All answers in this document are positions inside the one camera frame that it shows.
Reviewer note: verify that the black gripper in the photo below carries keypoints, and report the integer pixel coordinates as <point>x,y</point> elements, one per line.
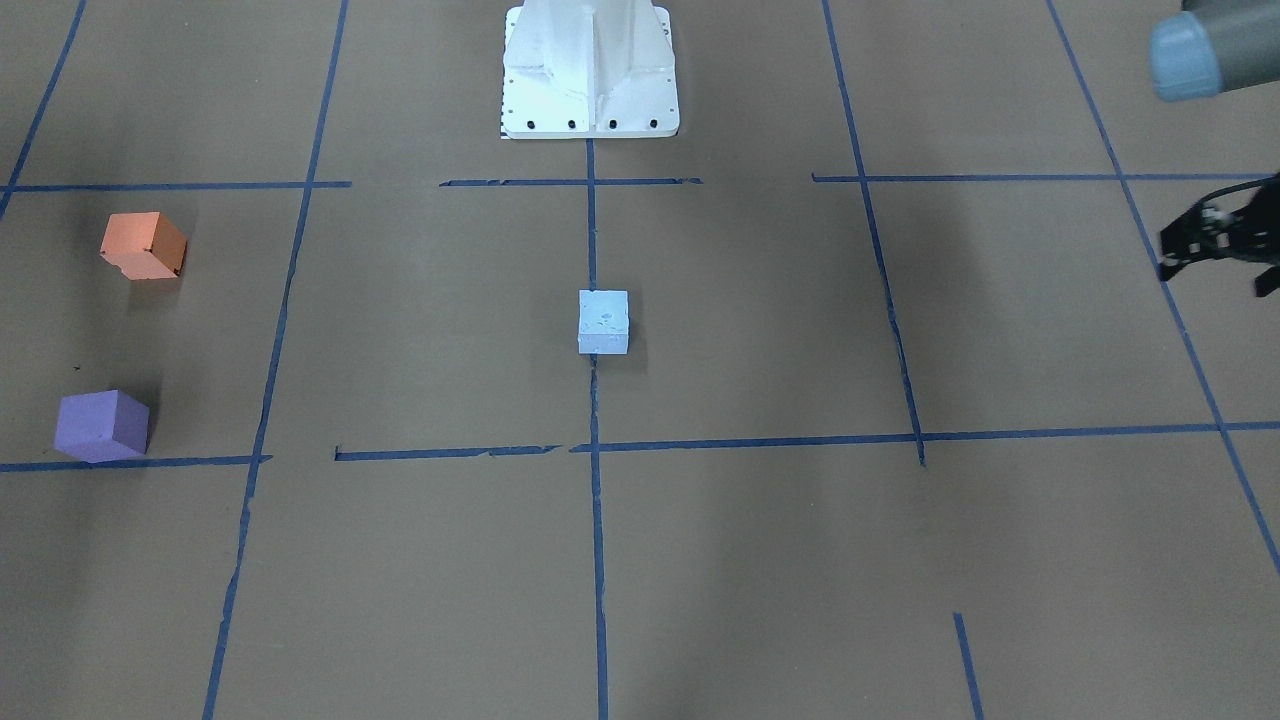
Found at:
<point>1252,237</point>

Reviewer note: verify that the light blue foam block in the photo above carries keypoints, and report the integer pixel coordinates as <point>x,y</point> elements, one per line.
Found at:
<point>604,322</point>

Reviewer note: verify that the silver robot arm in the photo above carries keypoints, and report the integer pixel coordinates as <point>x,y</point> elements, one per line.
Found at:
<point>1205,50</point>

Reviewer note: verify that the orange foam block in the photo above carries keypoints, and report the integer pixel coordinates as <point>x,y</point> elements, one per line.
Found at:
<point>144,246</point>

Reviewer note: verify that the purple foam block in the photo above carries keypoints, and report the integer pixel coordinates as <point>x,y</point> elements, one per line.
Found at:
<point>101,427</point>

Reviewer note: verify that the white pedestal column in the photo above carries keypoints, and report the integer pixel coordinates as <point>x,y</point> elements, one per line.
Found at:
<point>588,69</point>

